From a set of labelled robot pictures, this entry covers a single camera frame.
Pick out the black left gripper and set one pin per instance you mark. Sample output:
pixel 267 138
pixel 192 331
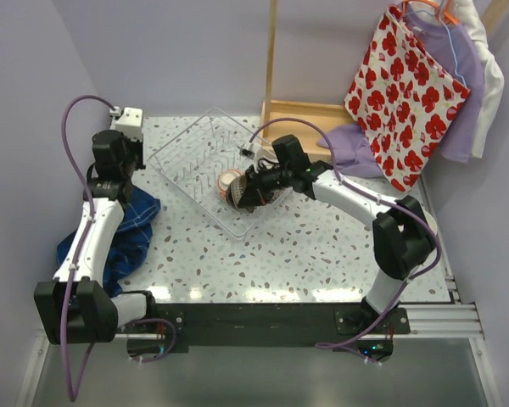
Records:
pixel 137 153

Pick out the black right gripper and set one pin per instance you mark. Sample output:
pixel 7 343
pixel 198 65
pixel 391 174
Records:
pixel 253 196

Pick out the dark brown glazed bowl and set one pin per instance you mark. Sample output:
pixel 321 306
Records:
pixel 234 191

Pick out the brown lattice pattern bowl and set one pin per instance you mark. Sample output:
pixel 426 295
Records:
pixel 274 180

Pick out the orange floral pattern bowl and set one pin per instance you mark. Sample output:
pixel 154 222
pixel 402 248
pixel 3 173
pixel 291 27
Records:
pixel 224 180

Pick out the white wire dish rack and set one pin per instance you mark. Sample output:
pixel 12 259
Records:
pixel 191 152

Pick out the plain white bowl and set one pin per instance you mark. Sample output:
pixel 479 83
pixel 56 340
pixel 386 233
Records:
pixel 432 223

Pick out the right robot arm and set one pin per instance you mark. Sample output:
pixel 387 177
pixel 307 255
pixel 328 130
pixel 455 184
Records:
pixel 402 239

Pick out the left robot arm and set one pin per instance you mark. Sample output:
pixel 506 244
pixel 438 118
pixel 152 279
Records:
pixel 74 306

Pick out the wooden clothes stand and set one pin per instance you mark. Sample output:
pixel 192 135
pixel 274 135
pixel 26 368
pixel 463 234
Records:
pixel 295 117

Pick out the blue plaid cloth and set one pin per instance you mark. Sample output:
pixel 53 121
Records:
pixel 129 247

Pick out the purple t-shirt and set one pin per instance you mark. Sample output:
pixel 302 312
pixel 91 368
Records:
pixel 454 85

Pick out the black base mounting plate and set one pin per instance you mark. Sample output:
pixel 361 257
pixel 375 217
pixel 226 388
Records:
pixel 178 327

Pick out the red poppy print tote bag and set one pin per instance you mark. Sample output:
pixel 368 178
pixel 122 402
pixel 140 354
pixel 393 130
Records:
pixel 403 102

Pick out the blue clothes hanger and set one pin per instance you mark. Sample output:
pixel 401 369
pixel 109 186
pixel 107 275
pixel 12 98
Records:
pixel 451 42

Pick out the orange clothes hanger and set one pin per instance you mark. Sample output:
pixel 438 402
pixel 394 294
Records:
pixel 429 8

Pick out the white garment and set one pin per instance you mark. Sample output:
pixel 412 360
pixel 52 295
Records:
pixel 494 80

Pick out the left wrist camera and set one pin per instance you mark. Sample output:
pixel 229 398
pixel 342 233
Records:
pixel 130 123

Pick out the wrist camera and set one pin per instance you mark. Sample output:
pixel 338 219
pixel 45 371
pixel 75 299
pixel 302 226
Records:
pixel 255 151
pixel 130 123

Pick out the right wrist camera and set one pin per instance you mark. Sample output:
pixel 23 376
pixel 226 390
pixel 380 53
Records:
pixel 255 151

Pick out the aluminium rail frame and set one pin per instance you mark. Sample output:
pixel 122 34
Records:
pixel 297 355

